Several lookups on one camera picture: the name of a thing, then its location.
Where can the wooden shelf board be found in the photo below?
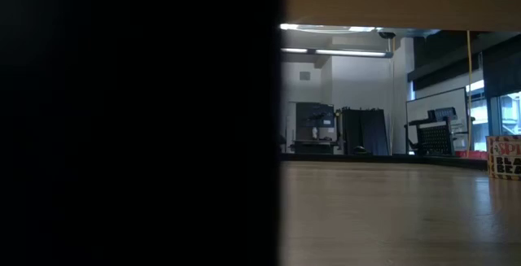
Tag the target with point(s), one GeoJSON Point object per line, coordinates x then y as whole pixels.
{"type": "Point", "coordinates": [407, 1]}

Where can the white bottle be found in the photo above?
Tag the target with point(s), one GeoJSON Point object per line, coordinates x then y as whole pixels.
{"type": "Point", "coordinates": [314, 133]}

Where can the dark workbench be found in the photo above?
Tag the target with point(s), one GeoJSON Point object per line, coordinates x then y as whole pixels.
{"type": "Point", "coordinates": [313, 147]}

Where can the ceiling light panel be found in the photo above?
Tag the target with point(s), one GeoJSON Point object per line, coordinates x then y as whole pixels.
{"type": "Point", "coordinates": [293, 26]}

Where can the black curtain panels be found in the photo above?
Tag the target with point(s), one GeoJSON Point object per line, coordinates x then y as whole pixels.
{"type": "Point", "coordinates": [366, 132]}

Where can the long ceiling light strip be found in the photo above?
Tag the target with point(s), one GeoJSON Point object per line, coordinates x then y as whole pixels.
{"type": "Point", "coordinates": [350, 53]}

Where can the orange and white can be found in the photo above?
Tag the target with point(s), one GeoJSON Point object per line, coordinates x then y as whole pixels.
{"type": "Point", "coordinates": [122, 119]}

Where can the whiteboard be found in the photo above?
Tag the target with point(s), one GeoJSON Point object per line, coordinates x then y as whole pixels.
{"type": "Point", "coordinates": [427, 103]}

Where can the black pegboard cart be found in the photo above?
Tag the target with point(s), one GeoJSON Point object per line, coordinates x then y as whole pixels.
{"type": "Point", "coordinates": [435, 140]}

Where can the red storage bins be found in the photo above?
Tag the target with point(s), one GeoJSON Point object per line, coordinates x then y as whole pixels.
{"type": "Point", "coordinates": [472, 155]}

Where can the yellow patterned black beans can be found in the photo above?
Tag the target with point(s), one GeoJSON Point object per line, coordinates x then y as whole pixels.
{"type": "Point", "coordinates": [504, 160]}

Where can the dark wall monitor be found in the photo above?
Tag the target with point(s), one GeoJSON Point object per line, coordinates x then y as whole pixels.
{"type": "Point", "coordinates": [313, 115]}

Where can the black aluminium table frame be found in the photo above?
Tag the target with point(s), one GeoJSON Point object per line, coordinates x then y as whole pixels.
{"type": "Point", "coordinates": [386, 158]}

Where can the black ceiling camera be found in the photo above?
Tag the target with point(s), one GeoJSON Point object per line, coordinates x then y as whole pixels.
{"type": "Point", "coordinates": [386, 35]}

